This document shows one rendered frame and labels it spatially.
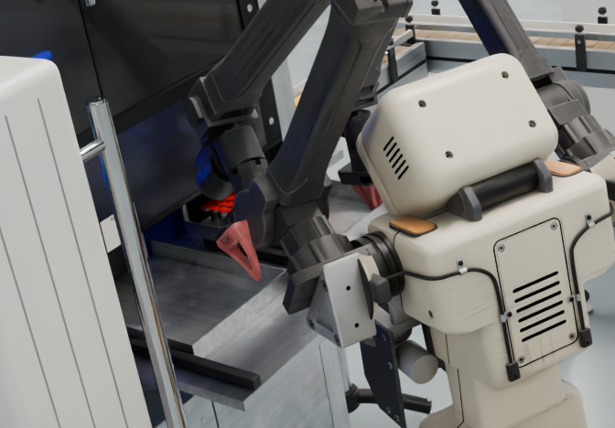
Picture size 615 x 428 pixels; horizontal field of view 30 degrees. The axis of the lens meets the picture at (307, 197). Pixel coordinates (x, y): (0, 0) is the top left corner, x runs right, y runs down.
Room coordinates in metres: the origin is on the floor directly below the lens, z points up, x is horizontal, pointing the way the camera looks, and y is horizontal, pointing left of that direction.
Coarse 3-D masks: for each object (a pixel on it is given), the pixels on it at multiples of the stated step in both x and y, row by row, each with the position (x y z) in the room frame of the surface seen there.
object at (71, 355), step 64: (0, 64) 1.15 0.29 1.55; (0, 128) 1.07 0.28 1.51; (64, 128) 1.13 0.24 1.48; (0, 192) 1.05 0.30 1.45; (64, 192) 1.11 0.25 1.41; (0, 256) 1.03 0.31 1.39; (64, 256) 1.10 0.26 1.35; (0, 320) 1.02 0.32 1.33; (64, 320) 1.08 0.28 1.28; (0, 384) 1.01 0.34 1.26; (64, 384) 1.06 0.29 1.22; (128, 384) 1.13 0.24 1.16
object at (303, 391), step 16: (304, 368) 2.17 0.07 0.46; (320, 368) 2.21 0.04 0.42; (288, 384) 2.12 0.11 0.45; (304, 384) 2.16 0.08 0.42; (320, 384) 2.20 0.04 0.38; (192, 400) 1.91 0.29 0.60; (208, 400) 1.94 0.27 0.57; (272, 400) 2.08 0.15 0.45; (288, 400) 2.12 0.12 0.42; (304, 400) 2.15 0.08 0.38; (320, 400) 2.20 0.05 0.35; (192, 416) 1.90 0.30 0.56; (208, 416) 1.93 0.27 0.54; (224, 416) 1.97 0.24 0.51; (240, 416) 2.00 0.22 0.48; (256, 416) 2.03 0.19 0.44; (272, 416) 2.07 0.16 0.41; (288, 416) 2.11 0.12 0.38; (304, 416) 2.15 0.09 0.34; (320, 416) 2.19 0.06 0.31
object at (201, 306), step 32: (160, 256) 1.99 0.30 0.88; (192, 256) 1.93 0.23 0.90; (224, 256) 1.88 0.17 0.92; (128, 288) 1.88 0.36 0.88; (160, 288) 1.86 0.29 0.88; (192, 288) 1.84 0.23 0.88; (224, 288) 1.82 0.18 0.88; (256, 288) 1.80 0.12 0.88; (128, 320) 1.76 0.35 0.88; (192, 320) 1.72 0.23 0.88; (224, 320) 1.65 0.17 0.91; (192, 352) 1.59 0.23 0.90
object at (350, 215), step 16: (336, 192) 2.13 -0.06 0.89; (352, 192) 2.10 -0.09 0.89; (336, 208) 2.07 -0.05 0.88; (352, 208) 2.06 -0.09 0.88; (368, 208) 2.05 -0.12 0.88; (384, 208) 1.99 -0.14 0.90; (192, 224) 2.05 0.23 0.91; (336, 224) 2.00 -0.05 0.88; (352, 224) 1.99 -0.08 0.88; (368, 224) 1.95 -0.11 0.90
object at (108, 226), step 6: (102, 222) 1.83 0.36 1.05; (108, 222) 1.84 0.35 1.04; (114, 222) 1.85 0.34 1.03; (102, 228) 1.83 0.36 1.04; (108, 228) 1.83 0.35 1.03; (114, 228) 1.85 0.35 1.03; (102, 234) 1.82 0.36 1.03; (108, 234) 1.83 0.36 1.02; (114, 234) 1.84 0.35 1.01; (108, 240) 1.83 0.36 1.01; (114, 240) 1.84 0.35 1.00; (108, 246) 1.83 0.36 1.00; (114, 246) 1.84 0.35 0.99
